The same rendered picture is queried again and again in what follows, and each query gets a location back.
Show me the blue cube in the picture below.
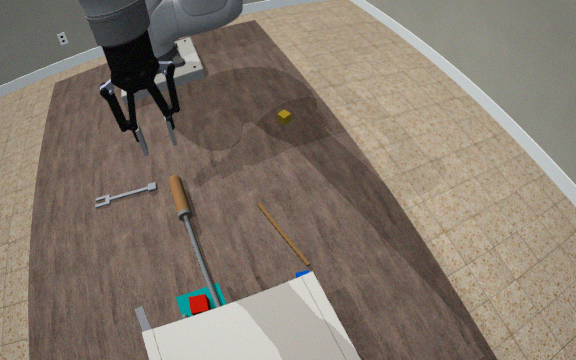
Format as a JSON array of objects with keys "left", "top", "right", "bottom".
[{"left": 296, "top": 270, "right": 309, "bottom": 278}]

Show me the small yellow cube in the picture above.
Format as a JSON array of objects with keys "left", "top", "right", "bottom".
[{"left": 277, "top": 110, "right": 291, "bottom": 125}]

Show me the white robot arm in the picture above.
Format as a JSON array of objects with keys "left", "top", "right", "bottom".
[{"left": 78, "top": 0, "right": 243, "bottom": 68}]

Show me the red block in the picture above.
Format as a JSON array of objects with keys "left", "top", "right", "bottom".
[{"left": 189, "top": 294, "right": 211, "bottom": 315}]

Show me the grey combination wrench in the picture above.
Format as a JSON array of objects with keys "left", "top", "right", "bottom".
[{"left": 95, "top": 182, "right": 157, "bottom": 208}]

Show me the grey flat bar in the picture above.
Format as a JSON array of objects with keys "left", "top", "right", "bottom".
[{"left": 135, "top": 306, "right": 152, "bottom": 332}]

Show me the grey metal hook with wooden handle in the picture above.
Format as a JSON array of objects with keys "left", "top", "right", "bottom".
[{"left": 169, "top": 175, "right": 221, "bottom": 308}]

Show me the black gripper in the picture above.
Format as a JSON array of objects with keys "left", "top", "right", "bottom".
[{"left": 100, "top": 30, "right": 180, "bottom": 156}]

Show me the teal square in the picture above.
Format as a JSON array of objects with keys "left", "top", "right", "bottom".
[{"left": 176, "top": 283, "right": 226, "bottom": 317}]

